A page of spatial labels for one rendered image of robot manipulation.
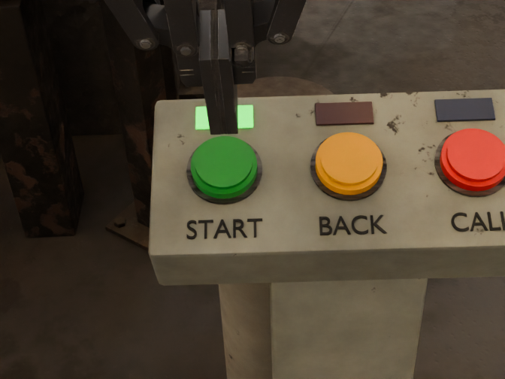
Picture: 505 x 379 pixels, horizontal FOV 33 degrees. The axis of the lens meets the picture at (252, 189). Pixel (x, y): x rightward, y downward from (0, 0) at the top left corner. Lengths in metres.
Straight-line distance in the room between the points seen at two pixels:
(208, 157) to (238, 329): 0.33
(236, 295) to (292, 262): 0.27
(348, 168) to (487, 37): 1.31
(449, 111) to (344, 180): 0.09
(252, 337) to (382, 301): 0.27
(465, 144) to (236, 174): 0.14
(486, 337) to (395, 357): 0.62
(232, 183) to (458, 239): 0.13
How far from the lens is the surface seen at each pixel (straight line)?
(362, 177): 0.51
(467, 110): 0.56
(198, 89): 1.51
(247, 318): 0.80
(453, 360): 1.20
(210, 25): 0.42
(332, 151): 0.52
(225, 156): 0.52
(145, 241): 1.33
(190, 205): 0.52
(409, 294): 0.56
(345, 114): 0.54
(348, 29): 1.80
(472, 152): 0.53
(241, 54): 0.41
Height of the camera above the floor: 0.94
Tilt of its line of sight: 42 degrees down
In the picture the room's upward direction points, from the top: 3 degrees counter-clockwise
